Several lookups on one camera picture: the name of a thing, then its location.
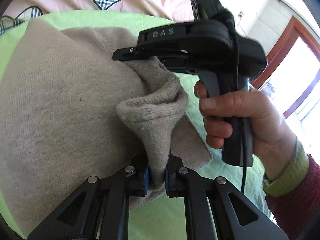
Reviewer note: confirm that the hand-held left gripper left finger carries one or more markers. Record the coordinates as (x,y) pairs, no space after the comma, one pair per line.
(146,178)

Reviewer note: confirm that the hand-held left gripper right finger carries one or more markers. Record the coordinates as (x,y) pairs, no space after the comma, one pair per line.
(167,180)

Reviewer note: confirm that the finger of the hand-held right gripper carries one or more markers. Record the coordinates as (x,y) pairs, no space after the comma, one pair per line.
(130,53)

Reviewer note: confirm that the beige knit sweater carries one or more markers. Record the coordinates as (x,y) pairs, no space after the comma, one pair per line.
(62,100)

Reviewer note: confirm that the person's right forearm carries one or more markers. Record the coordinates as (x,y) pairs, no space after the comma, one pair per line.
(295,180)

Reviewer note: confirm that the person's right hand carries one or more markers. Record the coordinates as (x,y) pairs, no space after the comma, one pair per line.
(265,120)

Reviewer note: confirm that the light green bed sheet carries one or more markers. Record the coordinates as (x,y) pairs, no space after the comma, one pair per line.
(225,177)

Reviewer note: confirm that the pink quilt with plaid hearts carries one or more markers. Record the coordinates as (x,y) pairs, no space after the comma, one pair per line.
(162,0)

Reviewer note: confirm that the wall outlet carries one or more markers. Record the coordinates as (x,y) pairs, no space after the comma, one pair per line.
(241,13)

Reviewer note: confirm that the wooden window frame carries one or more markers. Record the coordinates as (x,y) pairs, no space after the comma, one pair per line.
(282,42)

